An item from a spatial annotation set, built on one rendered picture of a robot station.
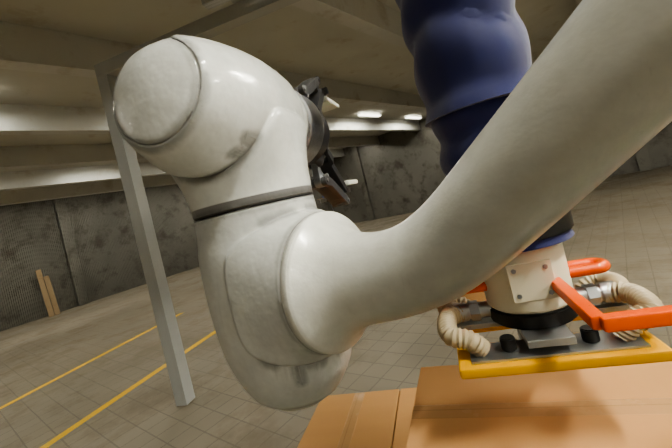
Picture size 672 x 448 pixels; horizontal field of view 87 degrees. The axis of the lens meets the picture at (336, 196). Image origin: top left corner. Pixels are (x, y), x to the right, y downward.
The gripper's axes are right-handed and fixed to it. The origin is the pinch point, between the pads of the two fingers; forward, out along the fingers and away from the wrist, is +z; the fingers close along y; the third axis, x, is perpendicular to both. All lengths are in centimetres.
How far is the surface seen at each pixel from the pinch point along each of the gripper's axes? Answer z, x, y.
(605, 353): 10, 34, 46
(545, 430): 17, 23, 63
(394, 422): 80, -26, 104
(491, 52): 12.3, 29.0, -10.3
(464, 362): 11.7, 11.0, 45.8
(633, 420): 19, 38, 63
